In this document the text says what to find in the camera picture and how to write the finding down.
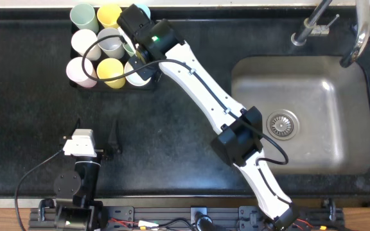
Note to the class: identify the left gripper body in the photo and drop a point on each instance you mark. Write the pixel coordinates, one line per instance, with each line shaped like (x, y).
(104, 153)

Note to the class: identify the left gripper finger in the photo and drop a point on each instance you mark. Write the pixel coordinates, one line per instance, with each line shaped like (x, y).
(114, 141)
(144, 70)
(77, 125)

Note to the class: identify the white cup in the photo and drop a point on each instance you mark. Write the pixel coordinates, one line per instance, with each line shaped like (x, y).
(133, 78)
(82, 41)

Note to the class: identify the yellow cup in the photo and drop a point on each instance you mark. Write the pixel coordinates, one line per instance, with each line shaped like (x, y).
(108, 14)
(109, 69)

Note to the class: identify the pink cup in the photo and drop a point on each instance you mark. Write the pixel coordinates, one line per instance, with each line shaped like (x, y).
(75, 70)

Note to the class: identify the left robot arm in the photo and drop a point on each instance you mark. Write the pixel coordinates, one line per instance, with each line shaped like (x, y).
(82, 183)

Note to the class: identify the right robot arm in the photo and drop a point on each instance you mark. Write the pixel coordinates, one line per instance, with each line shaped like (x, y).
(204, 90)

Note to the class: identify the green cup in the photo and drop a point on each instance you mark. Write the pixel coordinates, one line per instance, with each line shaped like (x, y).
(82, 16)
(128, 49)

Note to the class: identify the black tray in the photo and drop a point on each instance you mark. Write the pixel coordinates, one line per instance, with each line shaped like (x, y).
(75, 90)

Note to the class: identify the grey cup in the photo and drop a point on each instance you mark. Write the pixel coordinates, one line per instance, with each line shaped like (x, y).
(109, 45)

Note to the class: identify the blue cup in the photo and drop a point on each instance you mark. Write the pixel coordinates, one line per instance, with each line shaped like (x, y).
(146, 11)

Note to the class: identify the steel sink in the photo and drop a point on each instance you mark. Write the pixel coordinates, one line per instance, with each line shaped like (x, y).
(332, 112)

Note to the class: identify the steel tap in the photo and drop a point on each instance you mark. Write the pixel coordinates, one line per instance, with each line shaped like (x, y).
(363, 32)

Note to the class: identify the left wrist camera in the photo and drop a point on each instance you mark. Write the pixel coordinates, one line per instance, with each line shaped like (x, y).
(80, 142)

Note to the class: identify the mounting rail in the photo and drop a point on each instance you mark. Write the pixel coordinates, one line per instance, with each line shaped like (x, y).
(165, 218)

